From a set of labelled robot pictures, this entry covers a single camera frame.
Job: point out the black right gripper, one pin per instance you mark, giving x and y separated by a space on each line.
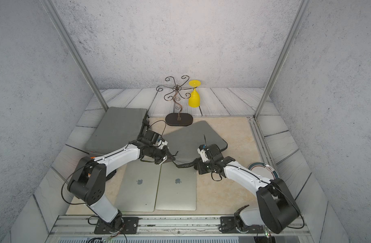
201 166

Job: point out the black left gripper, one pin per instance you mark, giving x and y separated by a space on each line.
165 156

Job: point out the grey laptop sleeve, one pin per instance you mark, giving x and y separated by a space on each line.
183 143
115 130

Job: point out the silver apple laptop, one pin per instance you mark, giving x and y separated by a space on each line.
177 188
139 187

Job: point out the grey laptop bag with strap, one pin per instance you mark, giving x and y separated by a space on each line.
144 127

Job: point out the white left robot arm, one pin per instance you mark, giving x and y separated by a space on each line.
88 180

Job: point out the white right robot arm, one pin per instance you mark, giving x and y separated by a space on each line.
276 209

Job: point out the patterned plate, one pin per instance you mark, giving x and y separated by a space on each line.
263 170

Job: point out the yellow plastic goblet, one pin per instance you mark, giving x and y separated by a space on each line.
194 100

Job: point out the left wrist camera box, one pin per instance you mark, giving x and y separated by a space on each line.
155 139

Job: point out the brown wire cup stand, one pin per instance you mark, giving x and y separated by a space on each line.
177 118

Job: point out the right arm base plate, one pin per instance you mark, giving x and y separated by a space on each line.
233 224

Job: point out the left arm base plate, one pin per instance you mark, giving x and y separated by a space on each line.
124 225

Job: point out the aluminium front rail frame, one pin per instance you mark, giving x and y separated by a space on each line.
205 219

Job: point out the left aluminium corner post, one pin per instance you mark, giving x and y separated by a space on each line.
64 34

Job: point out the aluminium corner post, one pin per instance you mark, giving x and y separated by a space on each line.
64 34
303 7

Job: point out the right aluminium corner post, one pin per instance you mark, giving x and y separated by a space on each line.
303 7

